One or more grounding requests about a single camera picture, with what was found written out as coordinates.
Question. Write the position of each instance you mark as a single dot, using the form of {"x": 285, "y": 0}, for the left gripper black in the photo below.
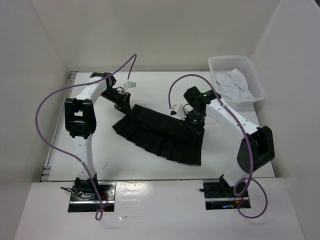
{"x": 123, "y": 104}

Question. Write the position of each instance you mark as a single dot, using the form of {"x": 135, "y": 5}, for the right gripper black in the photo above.
{"x": 198, "y": 128}

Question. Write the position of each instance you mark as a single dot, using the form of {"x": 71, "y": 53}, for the black skirt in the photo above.
{"x": 162, "y": 135}

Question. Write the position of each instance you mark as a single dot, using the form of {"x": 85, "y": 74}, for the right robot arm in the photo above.
{"x": 256, "y": 145}

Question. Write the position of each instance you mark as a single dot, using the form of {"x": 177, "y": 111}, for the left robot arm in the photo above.
{"x": 81, "y": 123}

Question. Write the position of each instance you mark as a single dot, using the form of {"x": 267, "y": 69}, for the white cloth in basket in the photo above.
{"x": 233, "y": 85}

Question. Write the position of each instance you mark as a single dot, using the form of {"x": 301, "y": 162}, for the white plastic basket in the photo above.
{"x": 245, "y": 66}

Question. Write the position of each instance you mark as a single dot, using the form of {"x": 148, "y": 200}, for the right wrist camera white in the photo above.
{"x": 179, "y": 111}

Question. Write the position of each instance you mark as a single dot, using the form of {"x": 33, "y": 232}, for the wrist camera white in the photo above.
{"x": 179, "y": 111}
{"x": 129, "y": 84}

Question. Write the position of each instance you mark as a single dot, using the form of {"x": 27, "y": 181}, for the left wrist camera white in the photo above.
{"x": 129, "y": 84}

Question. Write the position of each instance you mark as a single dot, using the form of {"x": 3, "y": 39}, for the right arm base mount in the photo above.
{"x": 218, "y": 198}

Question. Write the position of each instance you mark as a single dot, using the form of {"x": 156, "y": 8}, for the aluminium table edge rail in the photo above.
{"x": 47, "y": 166}

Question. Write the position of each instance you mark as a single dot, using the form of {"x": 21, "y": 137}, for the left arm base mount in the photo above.
{"x": 81, "y": 201}

